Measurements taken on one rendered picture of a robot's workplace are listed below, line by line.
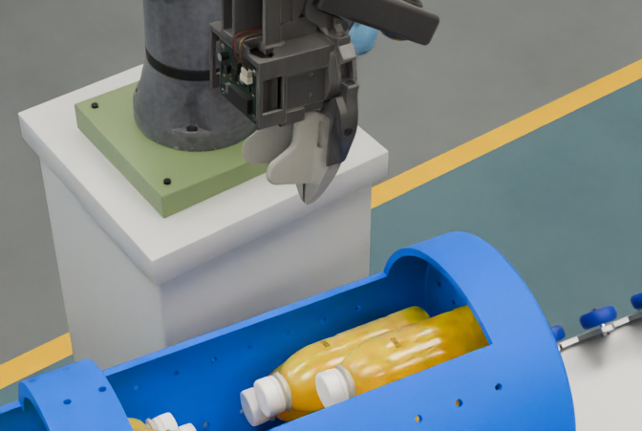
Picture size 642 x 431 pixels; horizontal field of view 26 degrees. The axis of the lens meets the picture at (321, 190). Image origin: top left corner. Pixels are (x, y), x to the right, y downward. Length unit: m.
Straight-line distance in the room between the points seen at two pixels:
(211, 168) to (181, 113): 0.07
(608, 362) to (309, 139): 0.78
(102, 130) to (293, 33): 0.67
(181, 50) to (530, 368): 0.51
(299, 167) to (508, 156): 2.45
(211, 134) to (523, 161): 1.95
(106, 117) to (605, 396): 0.67
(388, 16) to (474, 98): 2.64
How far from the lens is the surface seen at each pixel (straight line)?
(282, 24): 0.96
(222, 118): 1.56
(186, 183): 1.53
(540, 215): 3.30
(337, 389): 1.34
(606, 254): 3.22
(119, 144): 1.59
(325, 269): 1.69
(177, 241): 1.51
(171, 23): 1.50
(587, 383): 1.68
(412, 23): 1.01
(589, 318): 1.69
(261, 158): 1.04
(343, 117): 0.99
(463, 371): 1.30
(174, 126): 1.56
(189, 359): 1.45
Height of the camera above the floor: 2.17
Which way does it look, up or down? 41 degrees down
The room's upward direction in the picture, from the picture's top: straight up
